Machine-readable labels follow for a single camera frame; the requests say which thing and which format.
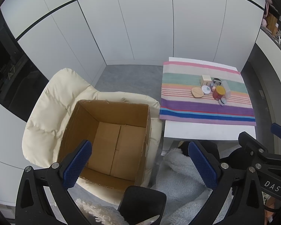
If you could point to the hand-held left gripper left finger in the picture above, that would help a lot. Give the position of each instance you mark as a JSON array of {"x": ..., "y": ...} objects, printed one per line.
[{"x": 77, "y": 166}]

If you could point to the wall shelf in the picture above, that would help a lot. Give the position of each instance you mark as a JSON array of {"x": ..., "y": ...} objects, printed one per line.
[{"x": 278, "y": 28}]

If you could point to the cream padded chair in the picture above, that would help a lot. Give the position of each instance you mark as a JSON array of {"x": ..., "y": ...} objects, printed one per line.
[{"x": 60, "y": 86}]

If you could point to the brown cardboard box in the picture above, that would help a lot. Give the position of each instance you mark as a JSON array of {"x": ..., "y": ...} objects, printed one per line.
[{"x": 107, "y": 140}]

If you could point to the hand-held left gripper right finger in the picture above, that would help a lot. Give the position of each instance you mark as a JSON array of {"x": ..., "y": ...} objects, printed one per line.
[{"x": 202, "y": 166}]

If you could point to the person's right forearm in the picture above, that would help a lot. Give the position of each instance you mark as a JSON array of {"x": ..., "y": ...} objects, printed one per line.
[{"x": 270, "y": 213}]

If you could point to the beige cube box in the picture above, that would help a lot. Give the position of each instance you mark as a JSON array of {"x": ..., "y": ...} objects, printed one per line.
[{"x": 205, "y": 80}]

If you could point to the black round powder puff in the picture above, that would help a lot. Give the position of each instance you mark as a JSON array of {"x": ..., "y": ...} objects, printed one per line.
[{"x": 216, "y": 79}]

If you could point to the small blue white jar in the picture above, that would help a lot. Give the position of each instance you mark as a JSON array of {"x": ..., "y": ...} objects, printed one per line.
[{"x": 222, "y": 102}]

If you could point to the red can with yellow lid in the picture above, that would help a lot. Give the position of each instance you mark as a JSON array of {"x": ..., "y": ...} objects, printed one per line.
[{"x": 218, "y": 95}]

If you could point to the white table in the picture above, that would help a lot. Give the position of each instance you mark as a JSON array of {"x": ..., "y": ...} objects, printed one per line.
[{"x": 201, "y": 131}]

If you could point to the grey square case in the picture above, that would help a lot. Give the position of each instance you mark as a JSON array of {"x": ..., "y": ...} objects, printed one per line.
[{"x": 226, "y": 90}]

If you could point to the light blue fleece cloth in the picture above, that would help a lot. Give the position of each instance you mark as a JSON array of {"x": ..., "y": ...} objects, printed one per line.
[{"x": 178, "y": 180}]

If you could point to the beige oval soap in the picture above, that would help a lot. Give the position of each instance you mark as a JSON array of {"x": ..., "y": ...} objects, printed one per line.
[{"x": 197, "y": 92}]

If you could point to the white fluffy rug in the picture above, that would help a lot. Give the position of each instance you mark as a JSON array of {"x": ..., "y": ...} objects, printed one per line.
[{"x": 96, "y": 212}]

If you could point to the pink plush toy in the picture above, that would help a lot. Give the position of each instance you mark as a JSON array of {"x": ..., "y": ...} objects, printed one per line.
[{"x": 266, "y": 9}]

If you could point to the black armrest pad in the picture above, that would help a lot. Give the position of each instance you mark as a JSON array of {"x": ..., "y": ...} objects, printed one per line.
[{"x": 140, "y": 204}]

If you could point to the striped multicolour towel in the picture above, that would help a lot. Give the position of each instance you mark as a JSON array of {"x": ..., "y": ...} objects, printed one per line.
[{"x": 201, "y": 112}]

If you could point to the black glass panel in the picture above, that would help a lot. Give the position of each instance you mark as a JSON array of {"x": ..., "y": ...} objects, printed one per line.
[{"x": 9, "y": 75}]

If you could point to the round white compact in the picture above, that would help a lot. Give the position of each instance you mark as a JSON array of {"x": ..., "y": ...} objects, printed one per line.
[{"x": 206, "y": 90}]

